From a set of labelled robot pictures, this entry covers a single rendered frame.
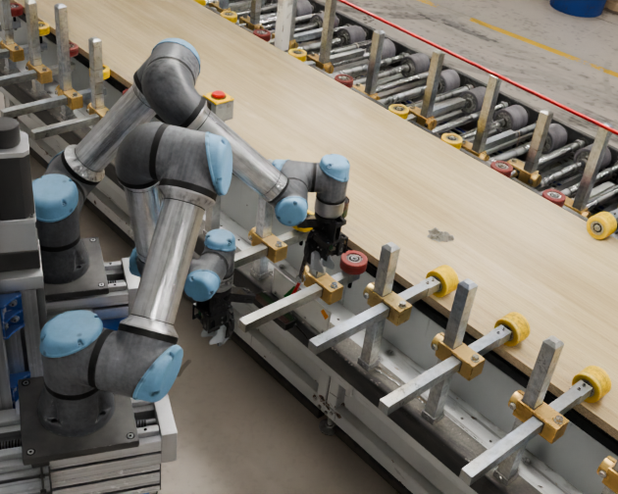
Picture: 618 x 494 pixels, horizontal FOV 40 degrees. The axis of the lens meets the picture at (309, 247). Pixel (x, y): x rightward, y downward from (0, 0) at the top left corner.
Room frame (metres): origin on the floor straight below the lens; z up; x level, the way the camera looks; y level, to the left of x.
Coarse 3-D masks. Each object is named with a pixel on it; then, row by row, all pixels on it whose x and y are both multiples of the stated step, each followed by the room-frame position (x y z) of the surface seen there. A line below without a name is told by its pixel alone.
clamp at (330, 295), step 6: (306, 270) 2.00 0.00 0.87; (306, 276) 1.98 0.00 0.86; (312, 276) 1.96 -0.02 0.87; (324, 276) 1.97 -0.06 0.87; (330, 276) 1.97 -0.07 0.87; (306, 282) 1.97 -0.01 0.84; (312, 282) 1.96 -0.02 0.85; (318, 282) 1.94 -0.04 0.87; (324, 282) 1.94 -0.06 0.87; (330, 282) 1.95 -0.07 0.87; (324, 288) 1.92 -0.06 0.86; (330, 288) 1.92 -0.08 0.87; (336, 288) 1.92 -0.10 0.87; (342, 288) 1.94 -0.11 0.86; (324, 294) 1.92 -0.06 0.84; (330, 294) 1.91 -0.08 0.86; (336, 294) 1.92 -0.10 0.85; (324, 300) 1.92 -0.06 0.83; (330, 300) 1.90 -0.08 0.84; (336, 300) 1.92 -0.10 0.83
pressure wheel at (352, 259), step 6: (348, 252) 2.06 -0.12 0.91; (354, 252) 2.06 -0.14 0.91; (360, 252) 2.07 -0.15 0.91; (342, 258) 2.02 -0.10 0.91; (348, 258) 2.03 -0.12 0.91; (354, 258) 2.03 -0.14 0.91; (360, 258) 2.04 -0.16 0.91; (366, 258) 2.04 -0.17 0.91; (342, 264) 2.01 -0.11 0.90; (348, 264) 2.00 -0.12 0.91; (354, 264) 2.00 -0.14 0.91; (360, 264) 2.01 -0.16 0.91; (366, 264) 2.02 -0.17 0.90; (342, 270) 2.01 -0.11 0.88; (348, 270) 2.00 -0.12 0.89; (354, 270) 1.99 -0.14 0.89; (360, 270) 2.00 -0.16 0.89
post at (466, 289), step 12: (456, 288) 1.63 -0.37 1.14; (468, 288) 1.61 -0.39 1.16; (456, 300) 1.63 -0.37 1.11; (468, 300) 1.62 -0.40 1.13; (456, 312) 1.62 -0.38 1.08; (468, 312) 1.63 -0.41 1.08; (456, 324) 1.61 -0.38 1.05; (444, 336) 1.63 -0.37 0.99; (456, 336) 1.61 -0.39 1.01; (444, 384) 1.61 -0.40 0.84; (432, 396) 1.62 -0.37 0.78; (444, 396) 1.63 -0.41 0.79; (432, 408) 1.62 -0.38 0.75
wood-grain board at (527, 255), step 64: (64, 0) 3.78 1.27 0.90; (128, 0) 3.89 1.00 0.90; (192, 0) 4.00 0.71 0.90; (128, 64) 3.18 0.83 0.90; (256, 64) 3.35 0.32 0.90; (256, 128) 2.77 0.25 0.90; (320, 128) 2.83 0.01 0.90; (384, 128) 2.90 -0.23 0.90; (384, 192) 2.44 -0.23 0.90; (448, 192) 2.49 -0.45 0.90; (512, 192) 2.55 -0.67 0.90; (448, 256) 2.11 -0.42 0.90; (512, 256) 2.16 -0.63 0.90; (576, 256) 2.20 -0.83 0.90; (576, 320) 1.88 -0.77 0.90
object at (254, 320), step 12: (336, 276) 1.99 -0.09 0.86; (348, 276) 2.00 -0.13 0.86; (312, 288) 1.92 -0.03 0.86; (288, 300) 1.85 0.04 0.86; (300, 300) 1.87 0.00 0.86; (312, 300) 1.90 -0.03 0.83; (264, 312) 1.79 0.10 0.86; (276, 312) 1.80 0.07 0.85; (240, 324) 1.74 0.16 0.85; (252, 324) 1.74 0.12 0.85
